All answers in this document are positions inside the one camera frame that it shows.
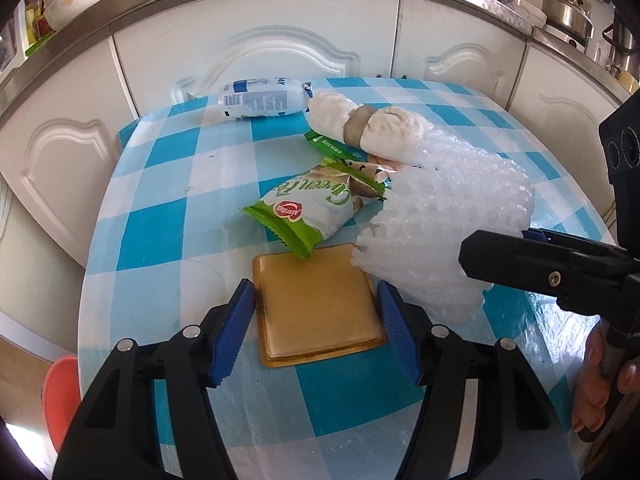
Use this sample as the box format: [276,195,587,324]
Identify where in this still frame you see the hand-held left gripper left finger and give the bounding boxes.
[59,278,257,480]

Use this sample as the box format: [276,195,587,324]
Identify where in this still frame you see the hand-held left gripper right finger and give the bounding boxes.
[376,280,583,480]

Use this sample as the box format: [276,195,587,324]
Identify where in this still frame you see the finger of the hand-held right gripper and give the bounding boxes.
[459,230,626,300]
[522,227,623,252]

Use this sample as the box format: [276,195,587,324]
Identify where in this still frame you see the gold square foil packet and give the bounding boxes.
[251,244,388,368]

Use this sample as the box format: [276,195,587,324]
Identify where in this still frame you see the bubble wrap sheet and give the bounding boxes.
[352,132,535,328]

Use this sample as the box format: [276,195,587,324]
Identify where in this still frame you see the green white snack packet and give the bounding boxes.
[241,156,390,260]

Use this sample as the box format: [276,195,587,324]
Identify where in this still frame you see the white rag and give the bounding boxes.
[306,91,433,166]

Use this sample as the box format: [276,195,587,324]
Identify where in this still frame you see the small green wrapper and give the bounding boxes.
[304,130,366,154]

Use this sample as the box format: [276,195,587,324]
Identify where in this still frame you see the white blue labelled bottle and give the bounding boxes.
[217,77,313,121]

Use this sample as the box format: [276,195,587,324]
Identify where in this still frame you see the person's right hand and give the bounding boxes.
[571,327,640,436]

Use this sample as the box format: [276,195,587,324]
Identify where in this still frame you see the small white induction cooker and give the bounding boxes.
[537,25,588,53]

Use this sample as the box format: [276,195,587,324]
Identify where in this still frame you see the blue checked tablecloth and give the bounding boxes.
[77,76,616,480]

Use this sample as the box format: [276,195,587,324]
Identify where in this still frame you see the steel kettle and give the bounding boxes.
[542,0,596,41]

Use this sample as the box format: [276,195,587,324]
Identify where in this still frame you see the white base cabinets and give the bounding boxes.
[0,0,640,361]

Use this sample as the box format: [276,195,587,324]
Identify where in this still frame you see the grey kitchen countertop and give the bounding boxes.
[0,0,640,121]

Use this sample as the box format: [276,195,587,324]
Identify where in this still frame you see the white ceramic bowl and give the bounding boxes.
[42,0,117,32]

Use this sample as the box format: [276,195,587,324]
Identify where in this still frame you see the row of condiment bottles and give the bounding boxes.
[20,0,56,43]

